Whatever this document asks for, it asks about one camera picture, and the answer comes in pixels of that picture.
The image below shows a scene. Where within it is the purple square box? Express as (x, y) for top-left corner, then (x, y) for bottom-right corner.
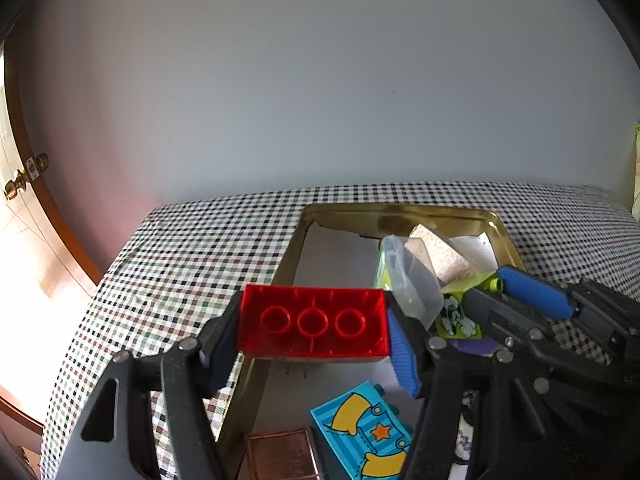
(448, 337), (500, 358)

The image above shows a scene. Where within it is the checkered tablecloth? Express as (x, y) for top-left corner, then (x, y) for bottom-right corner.
(40, 181), (639, 479)

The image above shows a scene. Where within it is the brass door knob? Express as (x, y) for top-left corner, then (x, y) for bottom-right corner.
(3, 153), (49, 200)

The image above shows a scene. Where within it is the clear plastic yellow case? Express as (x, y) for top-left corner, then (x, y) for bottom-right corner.
(374, 235), (444, 330)

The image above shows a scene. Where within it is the cyan toy brick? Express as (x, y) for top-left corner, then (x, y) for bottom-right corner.
(310, 382), (411, 479)

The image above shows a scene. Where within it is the red toy brick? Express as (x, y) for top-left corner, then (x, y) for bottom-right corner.
(235, 285), (390, 362)

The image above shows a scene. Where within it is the gold metal tin box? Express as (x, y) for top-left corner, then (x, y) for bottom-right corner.
(218, 203), (524, 479)

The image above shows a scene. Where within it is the green yellow hanging cloth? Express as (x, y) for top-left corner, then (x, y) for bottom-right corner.
(631, 119), (640, 222)

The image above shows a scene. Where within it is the lime green toy brick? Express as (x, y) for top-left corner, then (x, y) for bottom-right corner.
(435, 272), (503, 341)

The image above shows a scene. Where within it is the white paper liner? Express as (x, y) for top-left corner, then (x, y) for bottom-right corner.
(249, 222), (499, 436)

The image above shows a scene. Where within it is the wooden door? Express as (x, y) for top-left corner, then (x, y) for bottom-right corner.
(1, 28), (103, 300)

